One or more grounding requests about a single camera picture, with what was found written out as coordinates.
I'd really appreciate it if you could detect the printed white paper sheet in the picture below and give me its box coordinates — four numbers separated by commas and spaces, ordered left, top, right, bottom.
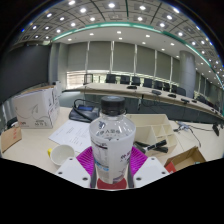
48, 119, 93, 154

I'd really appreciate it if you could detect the beige divided organizer box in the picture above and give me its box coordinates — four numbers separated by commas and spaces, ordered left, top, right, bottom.
125, 113, 178, 158

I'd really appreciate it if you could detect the white mug with yellow handle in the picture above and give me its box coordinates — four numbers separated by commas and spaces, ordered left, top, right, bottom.
47, 144, 76, 167

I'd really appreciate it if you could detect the flat brown cardboard piece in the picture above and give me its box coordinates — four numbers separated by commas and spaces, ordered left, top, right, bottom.
0, 125, 23, 154

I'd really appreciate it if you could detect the row of black office chairs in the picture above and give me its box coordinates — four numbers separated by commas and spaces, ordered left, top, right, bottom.
104, 73, 208, 104

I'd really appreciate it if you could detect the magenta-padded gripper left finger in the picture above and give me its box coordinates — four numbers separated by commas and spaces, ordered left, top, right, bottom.
54, 146, 98, 189

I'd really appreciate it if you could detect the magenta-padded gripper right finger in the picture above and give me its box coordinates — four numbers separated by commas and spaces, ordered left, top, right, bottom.
128, 145, 170, 189

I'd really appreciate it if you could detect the clear black-capped water bottle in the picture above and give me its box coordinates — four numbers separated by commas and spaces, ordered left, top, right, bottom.
88, 95, 137, 185

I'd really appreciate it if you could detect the black stapler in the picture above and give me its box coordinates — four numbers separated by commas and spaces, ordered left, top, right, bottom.
133, 139, 169, 154

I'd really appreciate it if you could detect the group of ceiling lights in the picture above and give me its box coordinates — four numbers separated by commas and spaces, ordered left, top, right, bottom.
19, 0, 224, 81

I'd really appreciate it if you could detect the white printed cardboard box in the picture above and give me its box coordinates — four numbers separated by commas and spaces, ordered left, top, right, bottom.
12, 87, 61, 130

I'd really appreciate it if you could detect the long curved conference desk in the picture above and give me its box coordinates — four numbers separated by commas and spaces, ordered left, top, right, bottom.
63, 82, 224, 124

